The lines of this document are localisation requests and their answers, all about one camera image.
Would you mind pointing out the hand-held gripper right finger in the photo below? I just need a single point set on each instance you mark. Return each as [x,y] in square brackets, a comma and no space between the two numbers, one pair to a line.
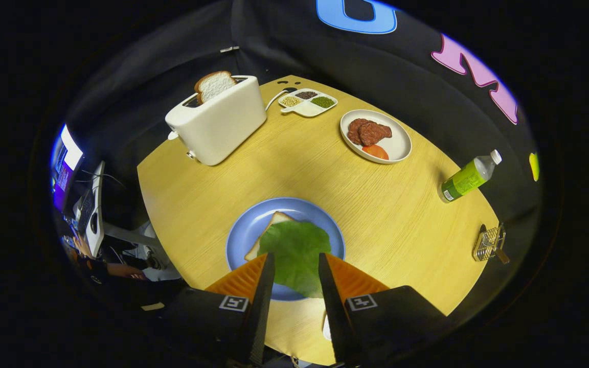
[333,306]

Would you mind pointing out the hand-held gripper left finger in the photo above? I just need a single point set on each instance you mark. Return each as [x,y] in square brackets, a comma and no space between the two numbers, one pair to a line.
[264,306]

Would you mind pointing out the green lettuce leaf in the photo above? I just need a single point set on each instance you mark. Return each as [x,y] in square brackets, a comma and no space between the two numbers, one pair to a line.
[294,250]

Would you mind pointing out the white bread slice brown crust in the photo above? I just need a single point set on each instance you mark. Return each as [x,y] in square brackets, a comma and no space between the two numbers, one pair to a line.
[216,85]
[268,231]

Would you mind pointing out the white square plate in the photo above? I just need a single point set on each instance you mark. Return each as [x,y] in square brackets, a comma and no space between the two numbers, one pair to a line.
[326,327]

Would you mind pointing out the blue round plate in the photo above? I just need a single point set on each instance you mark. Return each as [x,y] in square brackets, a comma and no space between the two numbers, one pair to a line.
[246,230]

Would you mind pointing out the red tomato slice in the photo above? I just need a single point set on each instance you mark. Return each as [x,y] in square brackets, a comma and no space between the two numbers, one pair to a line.
[375,152]

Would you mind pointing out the brown meat patty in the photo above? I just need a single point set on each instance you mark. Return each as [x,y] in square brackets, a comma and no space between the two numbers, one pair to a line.
[375,133]
[355,130]

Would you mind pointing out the white round plate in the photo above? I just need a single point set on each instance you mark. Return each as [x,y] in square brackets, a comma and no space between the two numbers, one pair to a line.
[399,140]

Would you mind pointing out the green label plastic bottle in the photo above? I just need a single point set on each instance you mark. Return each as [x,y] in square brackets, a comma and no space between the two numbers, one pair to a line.
[466,179]

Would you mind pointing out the white toaster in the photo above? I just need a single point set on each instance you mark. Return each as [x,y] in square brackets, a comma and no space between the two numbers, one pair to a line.
[218,125]

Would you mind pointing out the white monitor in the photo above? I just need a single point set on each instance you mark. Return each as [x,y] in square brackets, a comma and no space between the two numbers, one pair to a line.
[95,209]

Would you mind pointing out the white divided condiment dish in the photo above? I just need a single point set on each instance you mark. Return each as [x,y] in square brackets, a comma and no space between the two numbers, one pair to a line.
[307,107]

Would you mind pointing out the lit computer monitor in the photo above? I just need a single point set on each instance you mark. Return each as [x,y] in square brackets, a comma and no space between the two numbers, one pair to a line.
[67,163]

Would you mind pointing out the silver backdrop clip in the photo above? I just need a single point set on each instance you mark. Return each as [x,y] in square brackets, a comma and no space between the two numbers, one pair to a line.
[229,49]

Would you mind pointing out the black backdrop cloth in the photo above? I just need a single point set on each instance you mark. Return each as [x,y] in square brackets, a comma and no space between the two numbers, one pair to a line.
[299,46]

